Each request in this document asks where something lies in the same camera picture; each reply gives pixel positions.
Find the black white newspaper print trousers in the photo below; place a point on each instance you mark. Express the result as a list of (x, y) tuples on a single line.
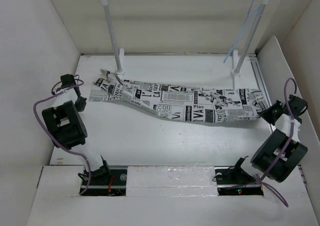
[(181, 103)]

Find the clear blue plastic hanger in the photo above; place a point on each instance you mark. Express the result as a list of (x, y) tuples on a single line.
[(251, 14)]

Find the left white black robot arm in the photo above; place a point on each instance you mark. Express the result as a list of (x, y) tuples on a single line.
[(66, 127)]

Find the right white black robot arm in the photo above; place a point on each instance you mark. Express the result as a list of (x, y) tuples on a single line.
[(282, 151)]

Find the aluminium rail right side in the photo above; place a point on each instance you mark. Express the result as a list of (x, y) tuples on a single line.
[(259, 77)]

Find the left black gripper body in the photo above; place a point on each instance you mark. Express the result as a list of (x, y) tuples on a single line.
[(80, 103)]

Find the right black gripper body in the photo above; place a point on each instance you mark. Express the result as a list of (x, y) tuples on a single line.
[(268, 114)]

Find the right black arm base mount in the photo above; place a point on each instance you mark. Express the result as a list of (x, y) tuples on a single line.
[(234, 181)]

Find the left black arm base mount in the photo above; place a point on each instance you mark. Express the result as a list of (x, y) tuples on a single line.
[(112, 185)]

